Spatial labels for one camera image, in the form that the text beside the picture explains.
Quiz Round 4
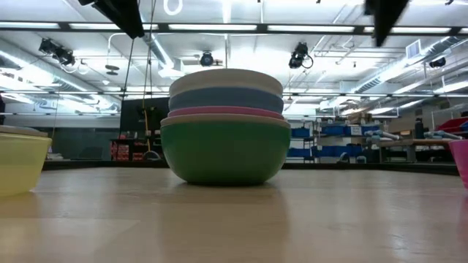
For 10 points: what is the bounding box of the white matte bowl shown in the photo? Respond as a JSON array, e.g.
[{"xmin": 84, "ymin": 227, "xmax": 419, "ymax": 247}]
[{"xmin": 168, "ymin": 68, "xmax": 284, "ymax": 98}]

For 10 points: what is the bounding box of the white ceiling duct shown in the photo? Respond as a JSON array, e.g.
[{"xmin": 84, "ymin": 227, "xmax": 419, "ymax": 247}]
[{"xmin": 142, "ymin": 34, "xmax": 184, "ymax": 80}]

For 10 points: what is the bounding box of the yellow translucent bowl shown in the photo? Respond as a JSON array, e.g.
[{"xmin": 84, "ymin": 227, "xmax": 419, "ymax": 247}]
[{"xmin": 0, "ymin": 132, "xmax": 53, "ymax": 197}]

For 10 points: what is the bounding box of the large pink translucent bowl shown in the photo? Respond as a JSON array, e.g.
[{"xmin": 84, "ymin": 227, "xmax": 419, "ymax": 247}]
[{"xmin": 448, "ymin": 139, "xmax": 468, "ymax": 191}]

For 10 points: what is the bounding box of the white ring lamp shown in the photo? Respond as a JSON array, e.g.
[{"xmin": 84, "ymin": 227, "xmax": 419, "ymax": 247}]
[{"xmin": 162, "ymin": 0, "xmax": 184, "ymax": 17}]

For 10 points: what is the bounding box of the green matte bowl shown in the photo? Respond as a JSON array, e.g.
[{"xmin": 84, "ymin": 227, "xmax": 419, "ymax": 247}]
[{"xmin": 159, "ymin": 121, "xmax": 293, "ymax": 186}]

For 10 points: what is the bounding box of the pink matte bowl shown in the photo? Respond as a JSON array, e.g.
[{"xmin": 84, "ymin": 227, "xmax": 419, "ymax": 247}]
[{"xmin": 167, "ymin": 105, "xmax": 286, "ymax": 121}]

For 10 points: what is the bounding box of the shelf with red boxes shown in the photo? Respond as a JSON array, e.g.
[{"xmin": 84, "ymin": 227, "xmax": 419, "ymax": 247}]
[{"xmin": 110, "ymin": 140, "xmax": 146, "ymax": 162}]

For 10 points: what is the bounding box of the black hanging cable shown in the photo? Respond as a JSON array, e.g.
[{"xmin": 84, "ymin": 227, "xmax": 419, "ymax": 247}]
[{"xmin": 118, "ymin": 36, "xmax": 136, "ymax": 140}]

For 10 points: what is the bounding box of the wooden top workbench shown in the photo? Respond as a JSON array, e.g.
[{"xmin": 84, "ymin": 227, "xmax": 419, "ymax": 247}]
[{"xmin": 376, "ymin": 137, "xmax": 454, "ymax": 164}]

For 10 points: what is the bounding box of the black overhead frame bar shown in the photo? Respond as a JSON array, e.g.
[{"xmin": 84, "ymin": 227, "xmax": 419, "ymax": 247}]
[{"xmin": 0, "ymin": 20, "xmax": 468, "ymax": 37}]

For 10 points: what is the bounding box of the cream matte bowl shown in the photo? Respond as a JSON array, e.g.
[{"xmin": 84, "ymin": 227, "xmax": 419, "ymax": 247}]
[{"xmin": 159, "ymin": 113, "xmax": 292, "ymax": 129}]

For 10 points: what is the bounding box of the red storage bin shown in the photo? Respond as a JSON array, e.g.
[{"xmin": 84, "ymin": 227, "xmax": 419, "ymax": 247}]
[{"xmin": 437, "ymin": 116, "xmax": 468, "ymax": 133}]

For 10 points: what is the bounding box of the black wall panel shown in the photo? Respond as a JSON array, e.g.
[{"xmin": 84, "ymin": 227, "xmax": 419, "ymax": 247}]
[{"xmin": 119, "ymin": 96, "xmax": 170, "ymax": 140}]

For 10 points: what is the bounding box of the yellow hanging strap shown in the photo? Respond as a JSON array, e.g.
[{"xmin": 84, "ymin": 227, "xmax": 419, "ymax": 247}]
[{"xmin": 143, "ymin": 107, "xmax": 162, "ymax": 161}]

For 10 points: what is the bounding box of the beige bowl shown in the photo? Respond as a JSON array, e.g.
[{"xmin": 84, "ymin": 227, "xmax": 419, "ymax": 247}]
[{"xmin": 0, "ymin": 124, "xmax": 49, "ymax": 138}]

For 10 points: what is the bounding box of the cardboard box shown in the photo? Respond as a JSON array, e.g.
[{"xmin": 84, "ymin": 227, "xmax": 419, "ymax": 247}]
[
  {"xmin": 347, "ymin": 107, "xmax": 370, "ymax": 125},
  {"xmin": 387, "ymin": 116, "xmax": 416, "ymax": 134}
]

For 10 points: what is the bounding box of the grey rolled mat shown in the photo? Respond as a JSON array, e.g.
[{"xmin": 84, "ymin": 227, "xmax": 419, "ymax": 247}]
[
  {"xmin": 364, "ymin": 129, "xmax": 401, "ymax": 142},
  {"xmin": 423, "ymin": 130, "xmax": 464, "ymax": 141}
]

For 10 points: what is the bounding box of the grey-blue matte bowl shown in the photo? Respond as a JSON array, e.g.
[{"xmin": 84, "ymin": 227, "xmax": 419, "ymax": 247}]
[{"xmin": 167, "ymin": 86, "xmax": 285, "ymax": 115}]

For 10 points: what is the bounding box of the white ceiling air vent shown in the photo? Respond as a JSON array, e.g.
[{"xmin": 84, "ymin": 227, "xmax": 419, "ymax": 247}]
[{"xmin": 404, "ymin": 39, "xmax": 422, "ymax": 60}]

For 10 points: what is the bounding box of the shelf with blue bins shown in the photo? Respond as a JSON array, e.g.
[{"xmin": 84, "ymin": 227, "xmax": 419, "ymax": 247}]
[{"xmin": 287, "ymin": 123, "xmax": 381, "ymax": 164}]

